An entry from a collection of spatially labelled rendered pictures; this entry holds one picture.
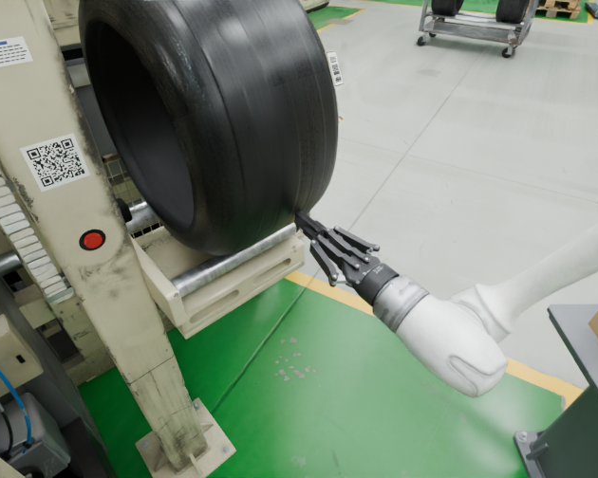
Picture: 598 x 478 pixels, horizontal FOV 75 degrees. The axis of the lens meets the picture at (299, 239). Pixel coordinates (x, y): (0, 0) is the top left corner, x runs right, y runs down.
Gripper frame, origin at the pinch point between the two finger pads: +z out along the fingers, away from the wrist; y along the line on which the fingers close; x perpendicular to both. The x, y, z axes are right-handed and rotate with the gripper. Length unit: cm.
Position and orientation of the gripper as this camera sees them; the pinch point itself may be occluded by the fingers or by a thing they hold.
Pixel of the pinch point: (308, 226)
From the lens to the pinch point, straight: 78.0
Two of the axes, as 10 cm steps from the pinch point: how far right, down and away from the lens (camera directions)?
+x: -0.9, 6.8, 7.3
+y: -7.5, 4.4, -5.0
